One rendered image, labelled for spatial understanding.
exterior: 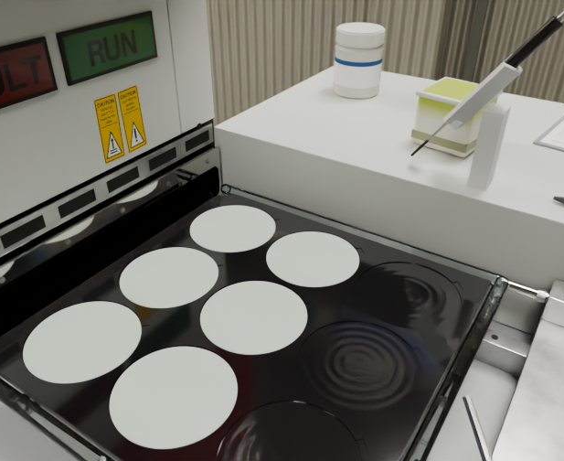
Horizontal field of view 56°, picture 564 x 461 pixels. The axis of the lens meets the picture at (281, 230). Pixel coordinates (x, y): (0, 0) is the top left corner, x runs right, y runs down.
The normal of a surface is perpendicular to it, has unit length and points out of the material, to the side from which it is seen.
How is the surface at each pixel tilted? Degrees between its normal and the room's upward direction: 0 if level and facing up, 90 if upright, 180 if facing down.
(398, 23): 90
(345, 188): 90
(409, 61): 90
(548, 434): 0
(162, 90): 90
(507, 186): 0
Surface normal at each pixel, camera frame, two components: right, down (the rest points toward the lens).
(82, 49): 0.84, 0.30
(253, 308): 0.00, -0.83
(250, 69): -0.41, 0.51
